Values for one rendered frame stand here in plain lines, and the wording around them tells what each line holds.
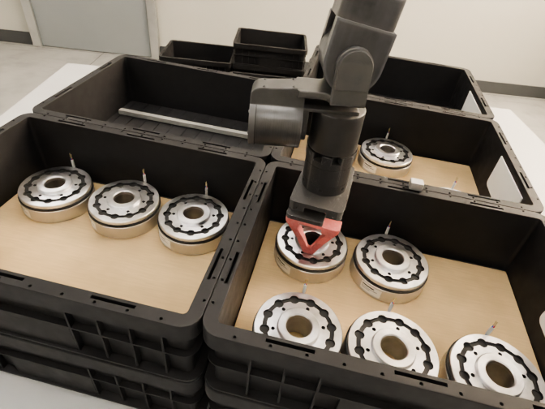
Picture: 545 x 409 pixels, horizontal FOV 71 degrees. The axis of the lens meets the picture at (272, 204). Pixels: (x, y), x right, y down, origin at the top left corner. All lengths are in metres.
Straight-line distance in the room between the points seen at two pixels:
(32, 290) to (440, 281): 0.51
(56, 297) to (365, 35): 0.37
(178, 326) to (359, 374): 0.16
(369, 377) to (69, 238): 0.44
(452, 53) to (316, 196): 3.42
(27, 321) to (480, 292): 0.57
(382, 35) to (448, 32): 3.36
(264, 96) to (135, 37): 3.33
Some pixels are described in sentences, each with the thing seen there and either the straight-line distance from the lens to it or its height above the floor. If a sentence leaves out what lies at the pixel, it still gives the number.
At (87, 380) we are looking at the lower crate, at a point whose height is 0.75.
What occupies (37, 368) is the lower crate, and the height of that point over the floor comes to 0.75.
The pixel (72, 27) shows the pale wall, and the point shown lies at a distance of 3.90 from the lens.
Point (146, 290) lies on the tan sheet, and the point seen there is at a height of 0.83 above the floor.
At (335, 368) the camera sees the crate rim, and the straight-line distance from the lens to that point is 0.37.
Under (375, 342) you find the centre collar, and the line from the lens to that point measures 0.46.
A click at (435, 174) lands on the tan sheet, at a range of 0.84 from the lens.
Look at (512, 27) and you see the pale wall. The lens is 3.95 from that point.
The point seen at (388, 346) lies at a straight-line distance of 0.50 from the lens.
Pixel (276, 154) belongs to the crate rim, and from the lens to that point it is 0.59.
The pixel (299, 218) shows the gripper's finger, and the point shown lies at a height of 0.94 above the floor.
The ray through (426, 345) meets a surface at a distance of 0.49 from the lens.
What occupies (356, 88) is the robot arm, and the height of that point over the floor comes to 1.10.
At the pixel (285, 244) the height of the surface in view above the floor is 0.86.
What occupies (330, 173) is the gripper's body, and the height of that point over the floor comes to 1.00.
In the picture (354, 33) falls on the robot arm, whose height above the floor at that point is 1.15.
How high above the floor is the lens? 1.24
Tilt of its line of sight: 39 degrees down
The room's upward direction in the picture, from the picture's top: 7 degrees clockwise
